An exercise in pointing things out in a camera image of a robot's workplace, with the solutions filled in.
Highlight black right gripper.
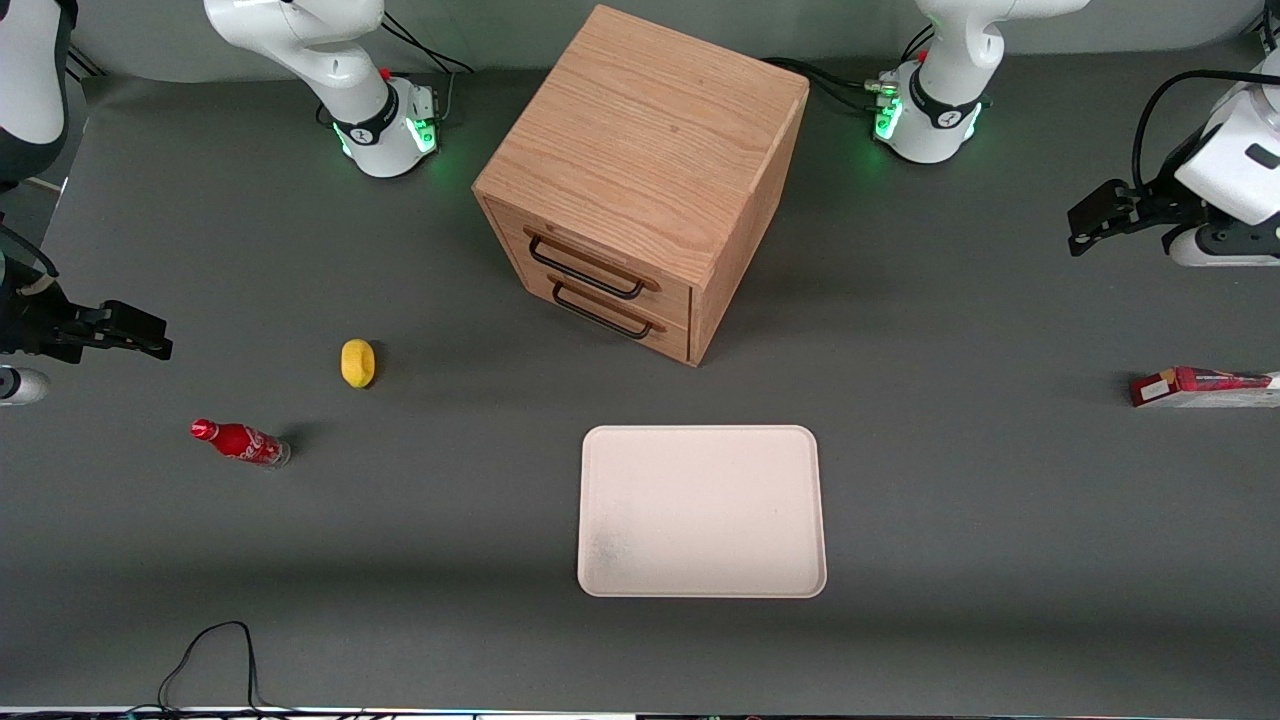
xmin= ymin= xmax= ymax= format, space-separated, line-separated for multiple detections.
xmin=0 ymin=275 xmax=174 ymax=363

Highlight yellow toy lemon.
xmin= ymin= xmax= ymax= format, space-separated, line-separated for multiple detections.
xmin=340 ymin=338 xmax=377 ymax=389

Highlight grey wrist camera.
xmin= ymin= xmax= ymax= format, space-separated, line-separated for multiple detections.
xmin=1163 ymin=222 xmax=1280 ymax=269
xmin=0 ymin=366 xmax=51 ymax=407

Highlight black arm base cable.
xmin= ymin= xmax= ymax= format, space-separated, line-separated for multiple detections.
xmin=380 ymin=10 xmax=476 ymax=126
xmin=762 ymin=22 xmax=936 ymax=113

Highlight black left arm wrist cable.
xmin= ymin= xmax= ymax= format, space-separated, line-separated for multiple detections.
xmin=1132 ymin=69 xmax=1280 ymax=193

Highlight thin black looped cable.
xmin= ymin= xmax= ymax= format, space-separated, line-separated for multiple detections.
xmin=125 ymin=620 xmax=331 ymax=717

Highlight red cola bottle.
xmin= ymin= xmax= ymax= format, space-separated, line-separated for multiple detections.
xmin=190 ymin=418 xmax=292 ymax=469

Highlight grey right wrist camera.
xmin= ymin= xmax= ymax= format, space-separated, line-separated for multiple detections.
xmin=0 ymin=366 xmax=51 ymax=407

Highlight black right arm wrist cable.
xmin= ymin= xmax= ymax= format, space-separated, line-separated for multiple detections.
xmin=0 ymin=222 xmax=63 ymax=283

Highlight cream plastic tray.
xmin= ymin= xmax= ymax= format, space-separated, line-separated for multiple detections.
xmin=577 ymin=424 xmax=829 ymax=600

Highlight black arm wrist cable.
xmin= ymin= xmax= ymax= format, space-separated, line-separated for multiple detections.
xmin=0 ymin=222 xmax=63 ymax=283
xmin=1132 ymin=69 xmax=1280 ymax=193

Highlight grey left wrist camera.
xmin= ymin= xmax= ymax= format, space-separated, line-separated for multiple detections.
xmin=1163 ymin=222 xmax=1280 ymax=269

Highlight black right arm base cable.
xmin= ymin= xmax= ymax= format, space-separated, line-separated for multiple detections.
xmin=380 ymin=10 xmax=476 ymax=126

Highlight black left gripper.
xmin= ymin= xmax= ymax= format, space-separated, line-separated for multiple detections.
xmin=1066 ymin=135 xmax=1218 ymax=258

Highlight black metal drawer handle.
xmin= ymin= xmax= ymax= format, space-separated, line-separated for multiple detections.
xmin=526 ymin=232 xmax=649 ymax=301
xmin=550 ymin=280 xmax=656 ymax=341

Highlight red cookie box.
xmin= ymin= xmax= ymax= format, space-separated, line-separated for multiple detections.
xmin=1129 ymin=365 xmax=1280 ymax=409

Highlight black left arm base cable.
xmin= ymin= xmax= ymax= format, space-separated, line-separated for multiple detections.
xmin=762 ymin=22 xmax=936 ymax=113

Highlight wooden two-drawer cabinet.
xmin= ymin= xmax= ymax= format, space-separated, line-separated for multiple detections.
xmin=472 ymin=4 xmax=811 ymax=368

